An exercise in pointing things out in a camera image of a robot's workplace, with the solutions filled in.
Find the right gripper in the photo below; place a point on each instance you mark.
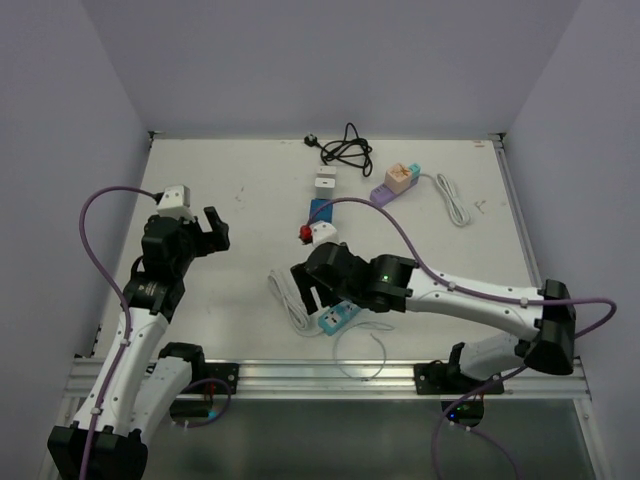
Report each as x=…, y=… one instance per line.
x=304, y=281

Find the purple power strip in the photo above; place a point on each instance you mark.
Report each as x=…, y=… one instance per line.
x=383, y=195

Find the blue cube socket adapter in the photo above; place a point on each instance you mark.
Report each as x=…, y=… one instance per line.
x=320, y=210

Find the teal power strip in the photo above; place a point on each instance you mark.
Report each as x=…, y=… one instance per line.
x=336, y=317

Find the aluminium front rail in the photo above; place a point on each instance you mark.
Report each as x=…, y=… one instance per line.
x=364, y=379

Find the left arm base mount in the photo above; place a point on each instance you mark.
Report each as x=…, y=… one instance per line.
x=227, y=372

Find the pink cube adapter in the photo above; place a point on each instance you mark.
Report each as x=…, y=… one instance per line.
x=398, y=178

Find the white Honor charger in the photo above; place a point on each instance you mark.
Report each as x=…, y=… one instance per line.
x=328, y=172

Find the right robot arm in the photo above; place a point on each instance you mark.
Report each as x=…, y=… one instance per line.
x=536, y=326

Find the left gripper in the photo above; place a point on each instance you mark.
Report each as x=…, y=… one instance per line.
x=218, y=239

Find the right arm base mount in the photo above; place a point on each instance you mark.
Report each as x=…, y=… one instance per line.
x=443, y=378

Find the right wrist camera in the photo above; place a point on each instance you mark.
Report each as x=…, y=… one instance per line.
x=318, y=233

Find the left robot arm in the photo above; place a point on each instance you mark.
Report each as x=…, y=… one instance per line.
x=110, y=434

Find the teal small plug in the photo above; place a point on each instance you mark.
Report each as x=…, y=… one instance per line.
x=415, y=171

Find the white USB charger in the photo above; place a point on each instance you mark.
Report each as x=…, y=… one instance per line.
x=324, y=188

